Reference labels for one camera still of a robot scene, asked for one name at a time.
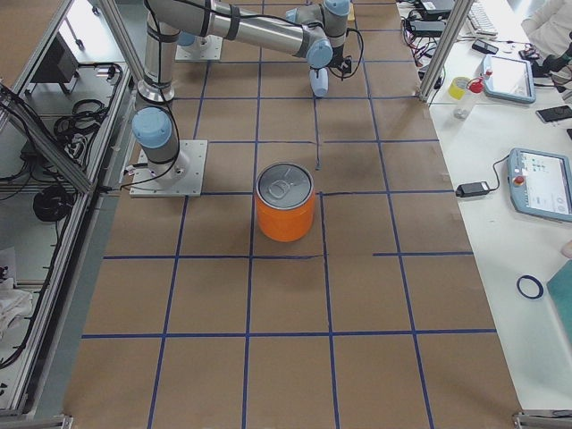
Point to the aluminium side frame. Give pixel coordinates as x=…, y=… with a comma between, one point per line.
x=51, y=209

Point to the teach pendant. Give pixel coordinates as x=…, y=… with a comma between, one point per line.
x=540, y=184
x=508, y=78

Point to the teach pendant far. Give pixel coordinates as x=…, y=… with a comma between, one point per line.
x=508, y=78

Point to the teal board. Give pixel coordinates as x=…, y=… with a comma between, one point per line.
x=560, y=289

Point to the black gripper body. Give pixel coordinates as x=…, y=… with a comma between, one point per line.
x=338, y=63

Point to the black smartphone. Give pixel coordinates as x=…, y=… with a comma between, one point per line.
x=555, y=114

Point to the yellow tape roll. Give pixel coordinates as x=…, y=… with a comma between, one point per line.
x=458, y=87

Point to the orange tin can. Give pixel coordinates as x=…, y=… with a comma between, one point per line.
x=285, y=202

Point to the aluminium frame post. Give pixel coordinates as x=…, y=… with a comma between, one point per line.
x=454, y=24

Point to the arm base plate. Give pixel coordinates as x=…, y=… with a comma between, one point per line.
x=185, y=178
x=193, y=48

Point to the black power adapter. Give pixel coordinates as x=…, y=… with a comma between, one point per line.
x=472, y=189

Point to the teach pendant near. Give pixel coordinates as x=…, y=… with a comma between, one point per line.
x=540, y=184

